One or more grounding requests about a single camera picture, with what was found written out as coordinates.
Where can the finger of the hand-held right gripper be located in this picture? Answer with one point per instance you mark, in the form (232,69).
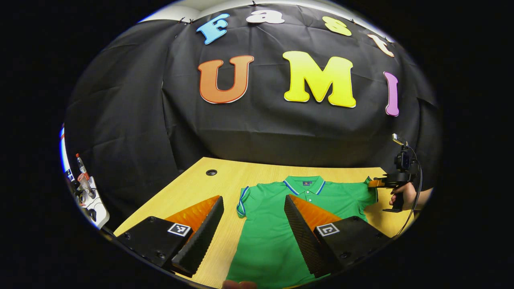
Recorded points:
(376,183)

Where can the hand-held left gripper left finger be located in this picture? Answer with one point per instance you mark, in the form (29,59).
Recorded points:
(202,241)

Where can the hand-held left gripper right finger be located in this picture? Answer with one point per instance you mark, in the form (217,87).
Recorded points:
(305,241)

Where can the green polo shirt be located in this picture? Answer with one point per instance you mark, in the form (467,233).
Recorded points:
(269,224)

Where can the white side table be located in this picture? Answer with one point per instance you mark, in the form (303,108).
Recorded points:
(98,208)

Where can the black backdrop cloth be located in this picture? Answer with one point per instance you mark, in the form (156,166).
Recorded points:
(261,132)

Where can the clear bottle red cap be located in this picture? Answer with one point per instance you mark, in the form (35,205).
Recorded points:
(84,176)

